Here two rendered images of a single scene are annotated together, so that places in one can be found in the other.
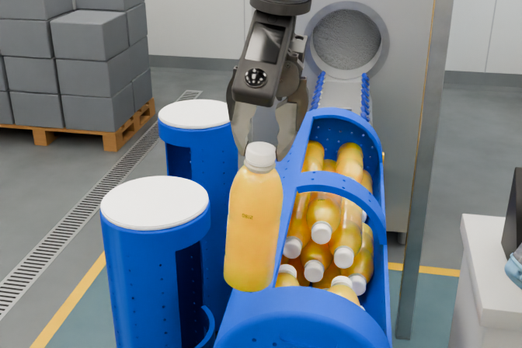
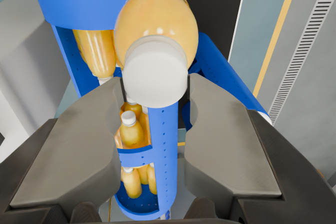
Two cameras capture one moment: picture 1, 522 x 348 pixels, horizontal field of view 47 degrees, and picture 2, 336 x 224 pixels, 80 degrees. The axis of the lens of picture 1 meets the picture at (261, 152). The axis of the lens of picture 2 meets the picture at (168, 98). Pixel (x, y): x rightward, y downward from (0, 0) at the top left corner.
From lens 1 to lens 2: 68 cm
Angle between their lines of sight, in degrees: 26
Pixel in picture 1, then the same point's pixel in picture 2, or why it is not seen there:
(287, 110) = (65, 167)
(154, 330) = (217, 72)
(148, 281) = (229, 89)
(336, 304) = (75, 14)
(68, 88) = not seen: hidden behind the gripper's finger
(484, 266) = (6, 113)
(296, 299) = (111, 8)
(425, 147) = (105, 207)
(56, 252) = not seen: hidden behind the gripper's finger
